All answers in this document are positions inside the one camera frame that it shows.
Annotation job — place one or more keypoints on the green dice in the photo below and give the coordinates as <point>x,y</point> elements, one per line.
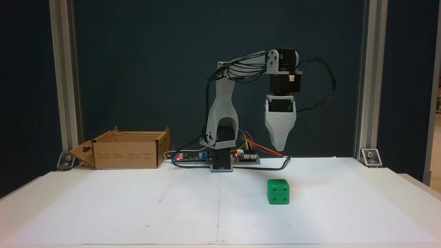
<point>277,193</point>

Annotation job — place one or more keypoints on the aluminium frame post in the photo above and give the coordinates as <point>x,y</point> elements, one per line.
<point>430,144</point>
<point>370,86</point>
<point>65,86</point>

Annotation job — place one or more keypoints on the metal corner bracket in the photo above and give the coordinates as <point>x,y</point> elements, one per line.
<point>371,157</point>
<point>67,161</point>

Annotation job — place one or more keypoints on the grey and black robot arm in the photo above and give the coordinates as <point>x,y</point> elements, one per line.
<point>224,103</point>

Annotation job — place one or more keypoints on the brown cardboard box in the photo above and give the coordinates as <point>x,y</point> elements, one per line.
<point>127,155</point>

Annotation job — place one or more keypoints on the clear tape piece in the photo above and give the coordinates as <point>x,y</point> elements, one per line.
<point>220,242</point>

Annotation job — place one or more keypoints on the grey board mounting plate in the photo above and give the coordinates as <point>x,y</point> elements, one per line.
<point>248,162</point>

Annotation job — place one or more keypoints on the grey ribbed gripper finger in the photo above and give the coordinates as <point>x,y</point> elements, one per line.
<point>280,129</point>

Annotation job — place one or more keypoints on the blue circuit board with capacitors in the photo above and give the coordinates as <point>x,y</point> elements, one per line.
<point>193,157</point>

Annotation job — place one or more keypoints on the white paper sheet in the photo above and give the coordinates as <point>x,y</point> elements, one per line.
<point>137,206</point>

